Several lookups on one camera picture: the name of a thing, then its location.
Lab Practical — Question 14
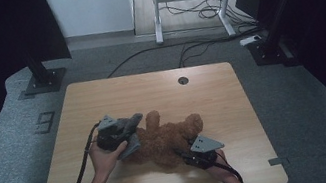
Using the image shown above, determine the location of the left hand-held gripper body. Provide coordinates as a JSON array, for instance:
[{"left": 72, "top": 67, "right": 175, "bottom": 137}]
[{"left": 92, "top": 111, "right": 134, "bottom": 156}]

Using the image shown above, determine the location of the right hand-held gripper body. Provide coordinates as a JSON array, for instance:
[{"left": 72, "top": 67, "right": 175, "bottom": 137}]
[{"left": 185, "top": 131, "right": 229, "bottom": 172}]

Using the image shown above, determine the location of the brown teddy bear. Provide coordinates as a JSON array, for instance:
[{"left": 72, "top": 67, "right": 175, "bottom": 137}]
[{"left": 118, "top": 101, "right": 211, "bottom": 177}]

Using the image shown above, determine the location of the person's right hand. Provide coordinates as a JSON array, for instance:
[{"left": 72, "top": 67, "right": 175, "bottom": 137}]
[{"left": 202, "top": 147, "right": 238, "bottom": 183}]

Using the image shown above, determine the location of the person's left hand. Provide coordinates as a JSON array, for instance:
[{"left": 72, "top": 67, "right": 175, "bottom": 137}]
[{"left": 87, "top": 137, "right": 134, "bottom": 183}]

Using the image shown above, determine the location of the dark floor socket plate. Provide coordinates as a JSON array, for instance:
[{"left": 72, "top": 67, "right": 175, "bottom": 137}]
[{"left": 31, "top": 110, "right": 59, "bottom": 136}]

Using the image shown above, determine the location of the grey tape strip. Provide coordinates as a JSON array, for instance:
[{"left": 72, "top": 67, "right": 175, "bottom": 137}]
[{"left": 267, "top": 155, "right": 290, "bottom": 168}]

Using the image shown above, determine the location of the left black stand base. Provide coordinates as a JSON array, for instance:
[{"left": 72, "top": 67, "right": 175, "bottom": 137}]
[{"left": 15, "top": 37, "right": 71, "bottom": 98}]

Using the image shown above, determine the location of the white power strip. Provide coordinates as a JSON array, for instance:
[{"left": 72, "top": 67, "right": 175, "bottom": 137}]
[{"left": 238, "top": 32, "right": 264, "bottom": 47}]

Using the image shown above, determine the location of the black metal stand with base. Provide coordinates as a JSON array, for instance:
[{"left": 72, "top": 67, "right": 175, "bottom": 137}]
[{"left": 239, "top": 0, "right": 326, "bottom": 74}]

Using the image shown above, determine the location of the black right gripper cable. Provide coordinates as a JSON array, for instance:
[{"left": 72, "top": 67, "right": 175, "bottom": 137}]
[{"left": 211, "top": 148, "right": 244, "bottom": 183}]

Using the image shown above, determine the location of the round table cable grommet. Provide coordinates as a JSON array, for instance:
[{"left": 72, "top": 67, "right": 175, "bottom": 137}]
[{"left": 177, "top": 75, "right": 190, "bottom": 87}]

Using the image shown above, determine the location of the long black floor cable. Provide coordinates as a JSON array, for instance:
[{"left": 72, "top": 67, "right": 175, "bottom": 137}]
[{"left": 103, "top": 27, "right": 263, "bottom": 79}]

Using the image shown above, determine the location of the short black floor cable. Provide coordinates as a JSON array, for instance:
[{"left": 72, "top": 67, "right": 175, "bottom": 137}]
[{"left": 175, "top": 39, "right": 218, "bottom": 68}]

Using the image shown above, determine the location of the tangle of black cables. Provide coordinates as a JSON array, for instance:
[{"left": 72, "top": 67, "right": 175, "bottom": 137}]
[{"left": 158, "top": 0, "right": 258, "bottom": 39}]

